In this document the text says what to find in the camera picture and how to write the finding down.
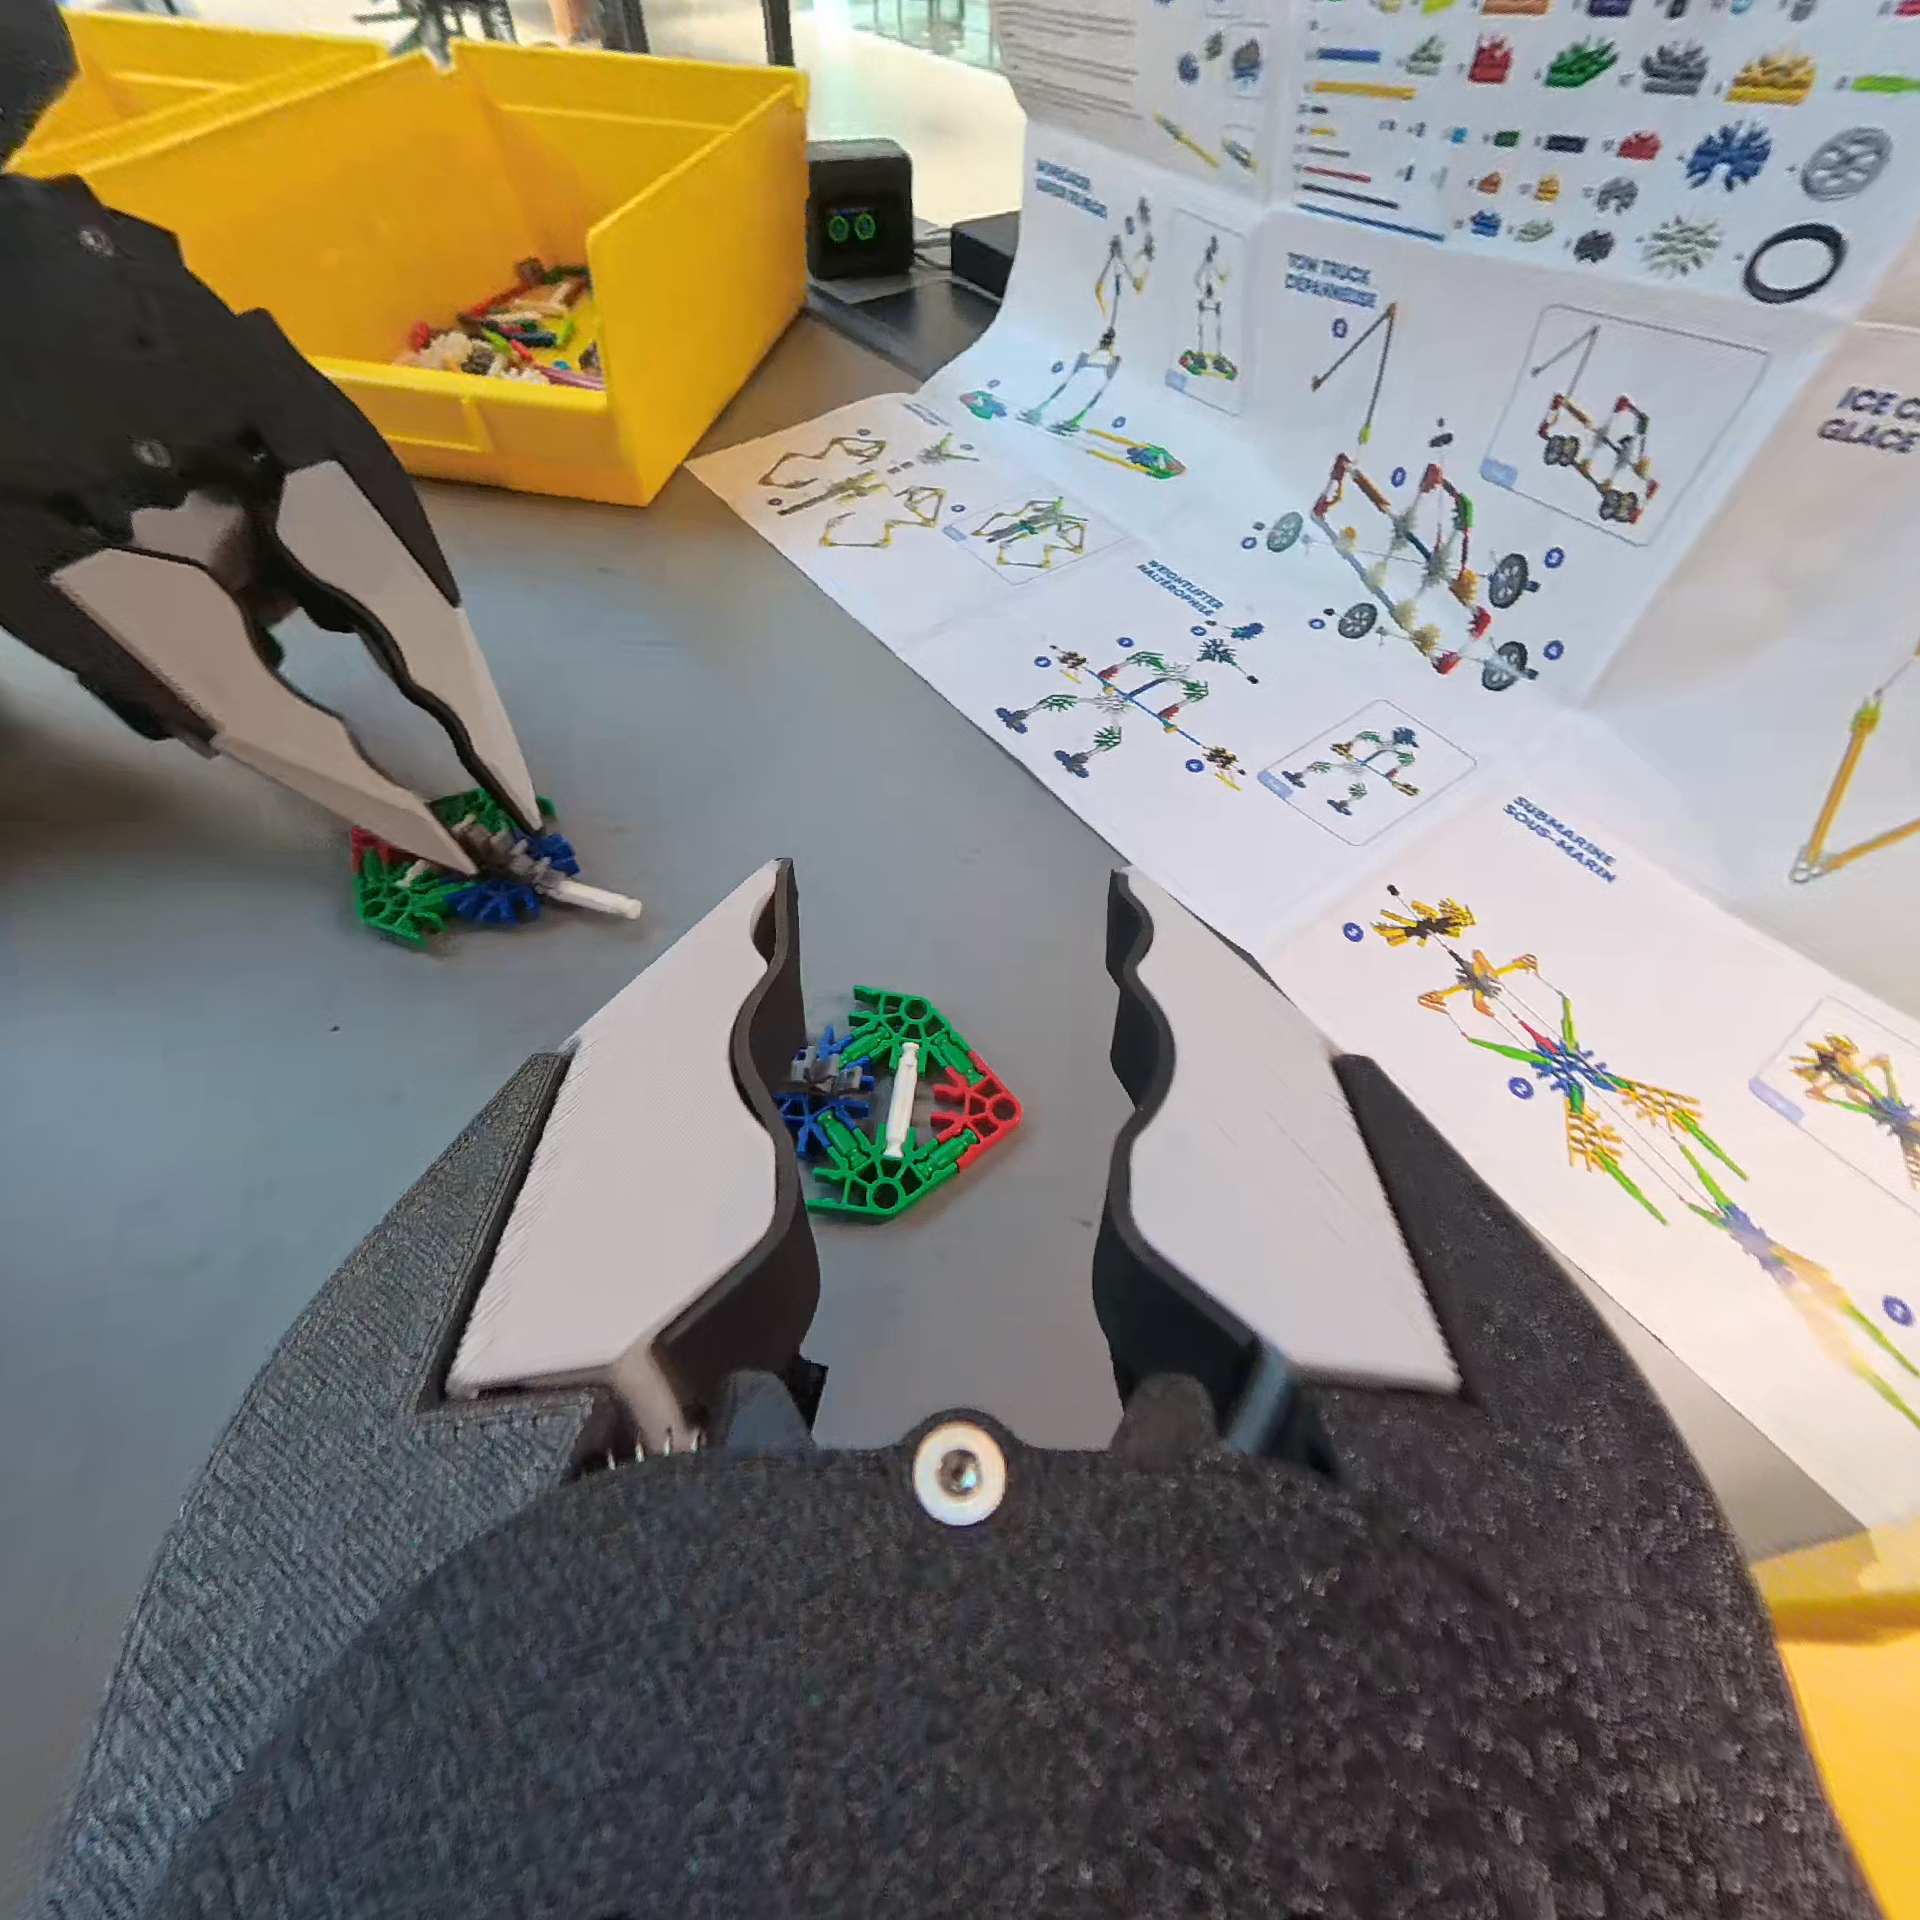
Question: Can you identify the green toy base half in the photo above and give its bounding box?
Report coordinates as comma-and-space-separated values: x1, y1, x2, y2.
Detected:
349, 786, 650, 951

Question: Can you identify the colourful toy rod model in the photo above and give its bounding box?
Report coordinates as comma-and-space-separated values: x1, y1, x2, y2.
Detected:
774, 984, 1031, 1224

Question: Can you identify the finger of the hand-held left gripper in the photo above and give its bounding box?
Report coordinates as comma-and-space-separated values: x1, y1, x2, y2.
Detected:
271, 451, 549, 832
55, 551, 482, 879

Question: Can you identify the white folded instruction booklet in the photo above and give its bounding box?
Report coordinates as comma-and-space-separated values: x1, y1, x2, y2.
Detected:
690, 0, 1920, 1538

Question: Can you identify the pile of toy building pieces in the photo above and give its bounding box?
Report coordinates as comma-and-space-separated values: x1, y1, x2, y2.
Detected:
390, 264, 607, 396

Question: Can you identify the black device with green display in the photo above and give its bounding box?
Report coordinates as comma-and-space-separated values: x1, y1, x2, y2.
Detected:
805, 140, 922, 283

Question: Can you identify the small black box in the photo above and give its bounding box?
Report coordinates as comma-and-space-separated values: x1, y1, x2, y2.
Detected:
951, 210, 1031, 304

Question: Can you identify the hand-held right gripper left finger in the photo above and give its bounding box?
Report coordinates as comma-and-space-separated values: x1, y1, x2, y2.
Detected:
450, 861, 818, 1461

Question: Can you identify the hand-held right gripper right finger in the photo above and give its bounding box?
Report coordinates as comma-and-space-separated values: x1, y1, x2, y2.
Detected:
1094, 871, 1466, 1461

